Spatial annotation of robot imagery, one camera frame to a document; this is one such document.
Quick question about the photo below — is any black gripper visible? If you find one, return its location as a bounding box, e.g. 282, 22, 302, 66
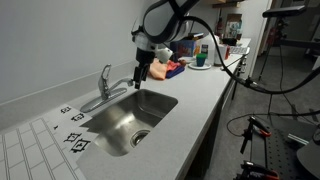
133, 47, 157, 90

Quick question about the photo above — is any chrome tap with spout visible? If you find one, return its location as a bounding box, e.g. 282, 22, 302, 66
79, 63, 135, 114

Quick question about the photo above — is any orange cloth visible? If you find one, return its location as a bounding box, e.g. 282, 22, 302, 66
148, 58, 170, 81

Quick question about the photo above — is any red cloth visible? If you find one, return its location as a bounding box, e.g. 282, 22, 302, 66
166, 59, 183, 72

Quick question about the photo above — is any blue cloth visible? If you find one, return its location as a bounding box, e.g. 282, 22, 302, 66
165, 64, 186, 80

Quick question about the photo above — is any stainless steel sink basin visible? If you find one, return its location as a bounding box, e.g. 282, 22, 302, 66
79, 88, 179, 158

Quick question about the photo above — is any blue box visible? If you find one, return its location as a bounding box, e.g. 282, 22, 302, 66
169, 39, 198, 59

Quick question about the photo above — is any white plate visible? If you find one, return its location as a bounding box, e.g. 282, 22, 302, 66
188, 61, 213, 71

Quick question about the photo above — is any metal sink drain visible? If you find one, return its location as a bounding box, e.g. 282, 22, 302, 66
130, 129, 151, 148

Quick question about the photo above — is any white plastic jug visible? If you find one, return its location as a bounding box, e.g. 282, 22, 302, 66
199, 32, 221, 66

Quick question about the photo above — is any white paper with black markers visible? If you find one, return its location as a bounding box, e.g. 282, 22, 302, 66
43, 103, 93, 128
53, 123, 100, 155

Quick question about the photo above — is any white cylindrical container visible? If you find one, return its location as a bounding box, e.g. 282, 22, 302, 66
214, 44, 229, 67

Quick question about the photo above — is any patterned white board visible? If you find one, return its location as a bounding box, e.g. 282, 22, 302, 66
229, 45, 250, 56

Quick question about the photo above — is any cardboard box with picture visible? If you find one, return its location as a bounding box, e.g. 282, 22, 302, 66
225, 13, 244, 40

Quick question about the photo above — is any black tripod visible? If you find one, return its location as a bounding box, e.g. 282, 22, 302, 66
257, 16, 292, 82

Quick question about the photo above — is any white sheet with brick pattern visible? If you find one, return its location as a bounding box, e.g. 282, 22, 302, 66
0, 116, 88, 180

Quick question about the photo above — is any black perforated breadboard table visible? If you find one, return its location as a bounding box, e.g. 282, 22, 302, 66
249, 114, 320, 180

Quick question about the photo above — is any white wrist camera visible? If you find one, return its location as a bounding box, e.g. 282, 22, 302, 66
155, 47, 174, 65

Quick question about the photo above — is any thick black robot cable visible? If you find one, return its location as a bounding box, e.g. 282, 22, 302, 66
173, 14, 320, 96

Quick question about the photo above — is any thin black cable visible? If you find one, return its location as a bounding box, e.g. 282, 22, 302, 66
226, 109, 320, 138

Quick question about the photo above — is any black clamp with orange handle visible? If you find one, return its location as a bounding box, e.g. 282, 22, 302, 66
239, 115, 272, 155
234, 160, 281, 180

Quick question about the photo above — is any black camera on tripod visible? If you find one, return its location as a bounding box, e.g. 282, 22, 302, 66
262, 4, 308, 19

